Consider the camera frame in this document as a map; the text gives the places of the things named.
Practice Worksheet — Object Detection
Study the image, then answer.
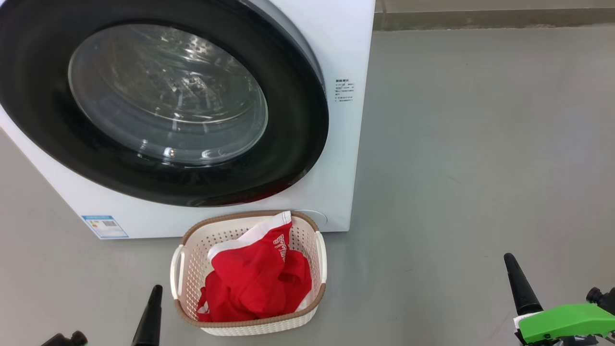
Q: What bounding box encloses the stainless steel washing machine drum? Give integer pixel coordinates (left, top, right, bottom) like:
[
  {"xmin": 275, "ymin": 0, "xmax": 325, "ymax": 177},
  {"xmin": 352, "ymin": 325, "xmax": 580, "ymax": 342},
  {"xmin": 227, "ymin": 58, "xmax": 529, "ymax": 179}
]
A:
[{"xmin": 68, "ymin": 24, "xmax": 268, "ymax": 166}]

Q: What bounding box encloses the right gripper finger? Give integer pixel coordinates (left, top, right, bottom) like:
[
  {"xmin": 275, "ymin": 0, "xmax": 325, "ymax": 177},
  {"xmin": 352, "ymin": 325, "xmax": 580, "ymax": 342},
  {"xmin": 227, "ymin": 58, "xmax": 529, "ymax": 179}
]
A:
[{"xmin": 504, "ymin": 253, "xmax": 543, "ymax": 316}]

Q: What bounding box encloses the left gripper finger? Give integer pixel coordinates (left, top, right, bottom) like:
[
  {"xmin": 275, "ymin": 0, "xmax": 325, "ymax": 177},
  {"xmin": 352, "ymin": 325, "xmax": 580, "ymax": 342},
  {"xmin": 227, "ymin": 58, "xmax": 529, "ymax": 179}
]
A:
[{"xmin": 132, "ymin": 285, "xmax": 163, "ymax": 346}]

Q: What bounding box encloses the red and white jersey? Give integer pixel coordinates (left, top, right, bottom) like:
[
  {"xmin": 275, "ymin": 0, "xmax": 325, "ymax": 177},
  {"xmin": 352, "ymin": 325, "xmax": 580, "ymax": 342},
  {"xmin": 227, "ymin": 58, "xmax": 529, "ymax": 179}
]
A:
[{"xmin": 197, "ymin": 210, "xmax": 313, "ymax": 322}]

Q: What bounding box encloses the cream perforated laundry basket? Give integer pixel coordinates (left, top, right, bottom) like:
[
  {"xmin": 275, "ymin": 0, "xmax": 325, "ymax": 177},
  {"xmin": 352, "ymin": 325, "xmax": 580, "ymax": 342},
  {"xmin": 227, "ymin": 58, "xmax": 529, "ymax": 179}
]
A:
[{"xmin": 170, "ymin": 210, "xmax": 328, "ymax": 336}]

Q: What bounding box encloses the blue energy label sticker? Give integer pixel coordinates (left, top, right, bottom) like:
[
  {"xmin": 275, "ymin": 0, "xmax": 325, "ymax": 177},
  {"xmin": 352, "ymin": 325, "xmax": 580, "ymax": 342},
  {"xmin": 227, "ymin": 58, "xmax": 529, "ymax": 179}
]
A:
[{"xmin": 82, "ymin": 215, "xmax": 129, "ymax": 239}]

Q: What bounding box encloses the white front-load washing machine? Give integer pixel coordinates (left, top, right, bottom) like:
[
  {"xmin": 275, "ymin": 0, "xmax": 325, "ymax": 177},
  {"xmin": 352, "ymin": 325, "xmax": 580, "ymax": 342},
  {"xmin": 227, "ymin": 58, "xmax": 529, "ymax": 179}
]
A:
[{"xmin": 0, "ymin": 0, "xmax": 376, "ymax": 239}]

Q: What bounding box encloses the black round washing machine door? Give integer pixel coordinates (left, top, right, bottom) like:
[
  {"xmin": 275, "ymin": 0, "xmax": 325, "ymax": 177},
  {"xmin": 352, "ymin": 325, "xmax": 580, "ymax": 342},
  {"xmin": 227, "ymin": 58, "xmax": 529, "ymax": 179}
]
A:
[{"xmin": 0, "ymin": 0, "xmax": 330, "ymax": 207}]

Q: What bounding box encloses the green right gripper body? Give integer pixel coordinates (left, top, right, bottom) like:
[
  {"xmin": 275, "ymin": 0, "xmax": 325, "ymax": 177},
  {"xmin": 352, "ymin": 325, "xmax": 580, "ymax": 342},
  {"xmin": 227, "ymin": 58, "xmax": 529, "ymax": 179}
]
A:
[{"xmin": 514, "ymin": 304, "xmax": 615, "ymax": 346}]

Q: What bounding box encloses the round drain filter cover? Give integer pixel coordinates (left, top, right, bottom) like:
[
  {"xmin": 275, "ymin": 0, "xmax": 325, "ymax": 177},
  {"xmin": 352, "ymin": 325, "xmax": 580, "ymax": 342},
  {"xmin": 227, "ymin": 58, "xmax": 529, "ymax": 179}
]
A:
[{"xmin": 293, "ymin": 209, "xmax": 328, "ymax": 226}]

